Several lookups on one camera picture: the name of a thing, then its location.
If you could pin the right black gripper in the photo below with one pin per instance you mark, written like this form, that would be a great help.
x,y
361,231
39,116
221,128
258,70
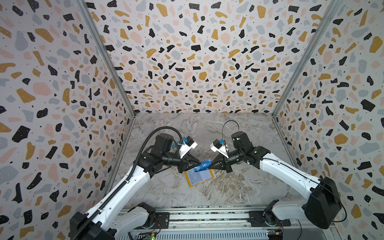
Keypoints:
x,y
222,161

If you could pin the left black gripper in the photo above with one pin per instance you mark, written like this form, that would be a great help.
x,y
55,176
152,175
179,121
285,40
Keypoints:
x,y
186,162

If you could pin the blue VIP card from holder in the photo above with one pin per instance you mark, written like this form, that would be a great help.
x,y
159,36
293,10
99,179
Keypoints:
x,y
203,166

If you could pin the yellow leather card holder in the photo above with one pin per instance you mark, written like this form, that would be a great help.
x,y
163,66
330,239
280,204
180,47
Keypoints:
x,y
195,178

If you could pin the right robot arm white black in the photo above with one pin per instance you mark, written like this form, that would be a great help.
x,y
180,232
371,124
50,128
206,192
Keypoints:
x,y
319,203

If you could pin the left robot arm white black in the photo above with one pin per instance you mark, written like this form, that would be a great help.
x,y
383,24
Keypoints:
x,y
103,221

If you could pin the teal VIP card in stand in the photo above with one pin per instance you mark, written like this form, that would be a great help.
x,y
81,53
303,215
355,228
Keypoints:
x,y
176,145

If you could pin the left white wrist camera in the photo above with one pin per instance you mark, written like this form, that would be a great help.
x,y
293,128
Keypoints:
x,y
186,145

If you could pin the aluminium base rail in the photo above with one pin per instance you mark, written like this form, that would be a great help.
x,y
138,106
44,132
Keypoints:
x,y
212,219

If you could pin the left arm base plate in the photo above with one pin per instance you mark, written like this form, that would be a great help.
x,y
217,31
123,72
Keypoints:
x,y
157,220

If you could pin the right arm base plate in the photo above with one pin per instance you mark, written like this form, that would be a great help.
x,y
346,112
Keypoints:
x,y
259,219

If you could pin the white perforated cable duct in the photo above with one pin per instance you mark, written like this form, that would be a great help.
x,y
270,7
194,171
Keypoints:
x,y
212,235

